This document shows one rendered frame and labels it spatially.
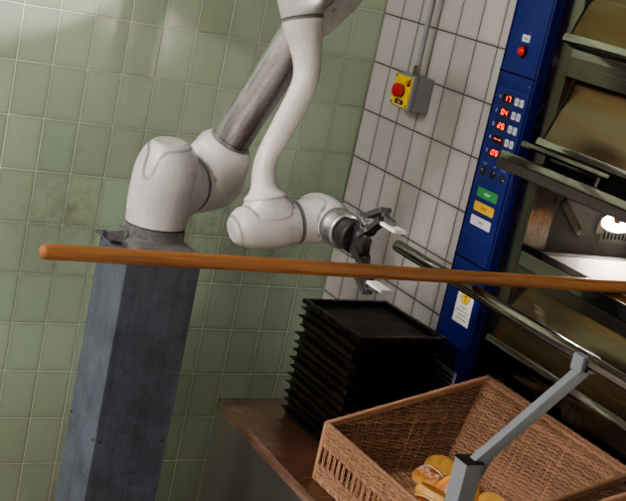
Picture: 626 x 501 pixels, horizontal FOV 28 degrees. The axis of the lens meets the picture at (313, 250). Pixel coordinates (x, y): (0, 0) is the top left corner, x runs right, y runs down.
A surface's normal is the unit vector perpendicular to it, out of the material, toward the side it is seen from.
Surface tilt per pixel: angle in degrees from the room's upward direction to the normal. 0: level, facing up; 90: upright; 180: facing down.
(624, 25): 70
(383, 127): 90
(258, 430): 0
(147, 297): 90
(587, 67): 90
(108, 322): 90
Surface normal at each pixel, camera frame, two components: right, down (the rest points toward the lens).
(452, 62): -0.87, -0.06
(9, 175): 0.45, 0.31
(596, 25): -0.74, -0.38
